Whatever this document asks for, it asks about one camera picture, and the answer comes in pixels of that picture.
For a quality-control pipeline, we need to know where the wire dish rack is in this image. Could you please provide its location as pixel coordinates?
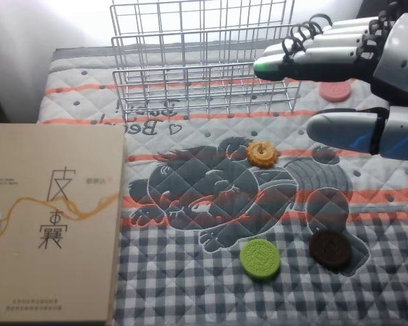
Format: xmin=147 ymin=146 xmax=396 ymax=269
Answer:
xmin=109 ymin=0 xmax=302 ymax=122

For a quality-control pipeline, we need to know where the brown toy cookie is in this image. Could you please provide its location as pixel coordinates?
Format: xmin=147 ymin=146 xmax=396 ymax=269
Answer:
xmin=308 ymin=230 xmax=353 ymax=272

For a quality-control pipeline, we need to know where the quilt with printed bear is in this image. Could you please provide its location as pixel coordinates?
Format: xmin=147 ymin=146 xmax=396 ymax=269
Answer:
xmin=36 ymin=57 xmax=408 ymax=326

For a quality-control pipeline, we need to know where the pink toy cookie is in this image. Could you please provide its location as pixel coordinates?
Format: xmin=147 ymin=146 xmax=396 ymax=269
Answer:
xmin=318 ymin=79 xmax=350 ymax=103

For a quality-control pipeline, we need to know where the beige book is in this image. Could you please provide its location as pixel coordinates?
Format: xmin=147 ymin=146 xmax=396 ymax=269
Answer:
xmin=0 ymin=122 xmax=127 ymax=326

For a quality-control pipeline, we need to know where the yellow toy cookie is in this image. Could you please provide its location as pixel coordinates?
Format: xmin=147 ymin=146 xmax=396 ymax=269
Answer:
xmin=245 ymin=141 xmax=279 ymax=169

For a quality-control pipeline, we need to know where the green toy cookie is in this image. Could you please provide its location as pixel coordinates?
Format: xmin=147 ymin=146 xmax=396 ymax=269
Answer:
xmin=239 ymin=238 xmax=280 ymax=282

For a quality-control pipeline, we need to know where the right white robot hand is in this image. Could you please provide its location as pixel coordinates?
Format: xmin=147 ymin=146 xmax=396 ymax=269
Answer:
xmin=252 ymin=1 xmax=408 ymax=162

